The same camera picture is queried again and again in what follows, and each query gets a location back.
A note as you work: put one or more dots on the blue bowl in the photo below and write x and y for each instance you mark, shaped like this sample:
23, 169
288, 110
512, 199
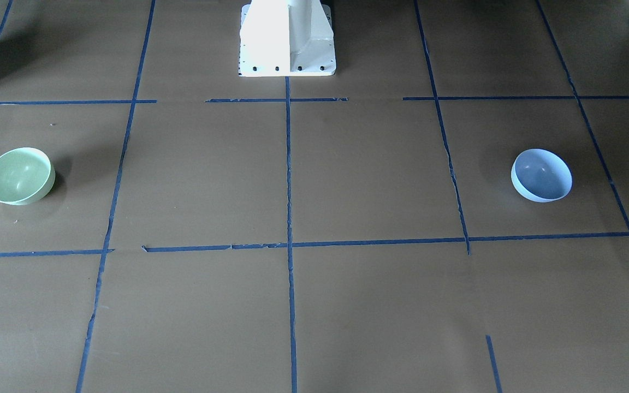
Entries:
541, 176

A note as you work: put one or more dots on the green bowl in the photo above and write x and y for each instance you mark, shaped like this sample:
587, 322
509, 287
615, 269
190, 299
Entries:
26, 176

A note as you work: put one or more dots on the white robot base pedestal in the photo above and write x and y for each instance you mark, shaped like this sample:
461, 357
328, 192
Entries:
286, 39

